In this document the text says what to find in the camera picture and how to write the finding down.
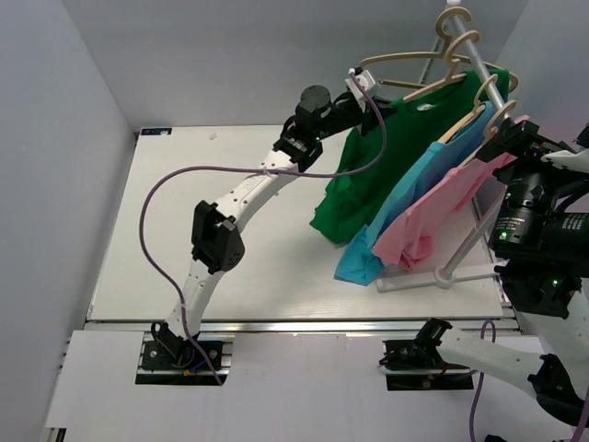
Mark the empty beige hanger on rack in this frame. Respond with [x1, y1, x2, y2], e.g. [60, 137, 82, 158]
[360, 4, 479, 80]

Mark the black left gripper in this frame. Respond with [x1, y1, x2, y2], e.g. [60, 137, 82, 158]
[315, 94, 397, 141]

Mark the blue t shirt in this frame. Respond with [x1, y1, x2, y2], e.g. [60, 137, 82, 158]
[333, 100, 501, 286]

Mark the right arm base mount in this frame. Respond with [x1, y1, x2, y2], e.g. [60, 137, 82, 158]
[378, 319, 474, 391]

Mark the beige hanger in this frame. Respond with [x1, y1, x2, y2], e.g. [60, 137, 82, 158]
[458, 99, 517, 169]
[438, 74, 498, 144]
[402, 29, 520, 103]
[360, 4, 479, 80]

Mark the white clothes rack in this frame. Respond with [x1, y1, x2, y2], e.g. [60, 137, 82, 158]
[376, 1, 516, 292]

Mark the pink t shirt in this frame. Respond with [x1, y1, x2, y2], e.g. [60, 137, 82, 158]
[371, 114, 533, 273]

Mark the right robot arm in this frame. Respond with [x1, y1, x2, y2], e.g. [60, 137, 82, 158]
[415, 118, 588, 439]

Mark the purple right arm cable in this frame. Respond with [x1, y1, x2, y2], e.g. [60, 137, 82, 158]
[468, 320, 589, 442]

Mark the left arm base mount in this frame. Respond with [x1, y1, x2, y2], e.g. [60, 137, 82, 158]
[135, 322, 233, 387]

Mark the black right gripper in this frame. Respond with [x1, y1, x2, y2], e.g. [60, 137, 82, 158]
[471, 116, 589, 250]

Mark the blue label sticker left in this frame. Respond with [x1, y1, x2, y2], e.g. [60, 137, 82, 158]
[140, 127, 172, 136]

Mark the green t shirt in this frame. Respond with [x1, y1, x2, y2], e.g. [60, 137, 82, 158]
[309, 71, 481, 245]

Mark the beige hanger under blue shirt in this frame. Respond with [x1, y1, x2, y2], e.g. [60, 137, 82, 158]
[438, 74, 498, 144]

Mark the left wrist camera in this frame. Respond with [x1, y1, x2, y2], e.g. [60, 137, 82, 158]
[345, 67, 377, 99]

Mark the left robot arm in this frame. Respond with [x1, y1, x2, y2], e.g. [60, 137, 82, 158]
[152, 85, 397, 367]

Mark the beige hanger under pink shirt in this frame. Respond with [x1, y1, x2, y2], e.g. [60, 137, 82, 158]
[458, 99, 517, 169]

